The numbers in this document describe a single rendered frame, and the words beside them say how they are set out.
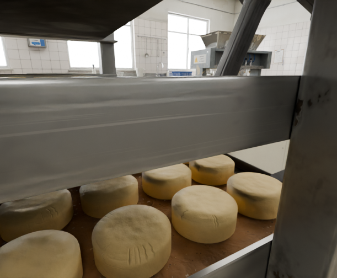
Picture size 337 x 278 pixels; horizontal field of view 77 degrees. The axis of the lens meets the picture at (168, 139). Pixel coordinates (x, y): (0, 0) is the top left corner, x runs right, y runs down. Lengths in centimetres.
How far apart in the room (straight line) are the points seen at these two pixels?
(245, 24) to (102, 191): 61
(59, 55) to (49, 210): 444
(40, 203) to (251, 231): 16
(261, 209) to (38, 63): 444
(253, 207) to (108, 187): 12
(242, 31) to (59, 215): 63
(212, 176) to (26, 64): 437
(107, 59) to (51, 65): 407
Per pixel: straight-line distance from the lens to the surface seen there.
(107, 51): 50
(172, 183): 20
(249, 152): 191
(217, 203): 17
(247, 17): 71
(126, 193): 19
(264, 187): 20
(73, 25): 35
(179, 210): 16
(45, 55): 455
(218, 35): 206
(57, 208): 18
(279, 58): 644
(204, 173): 23
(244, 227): 19
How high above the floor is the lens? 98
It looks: 17 degrees down
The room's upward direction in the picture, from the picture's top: straight up
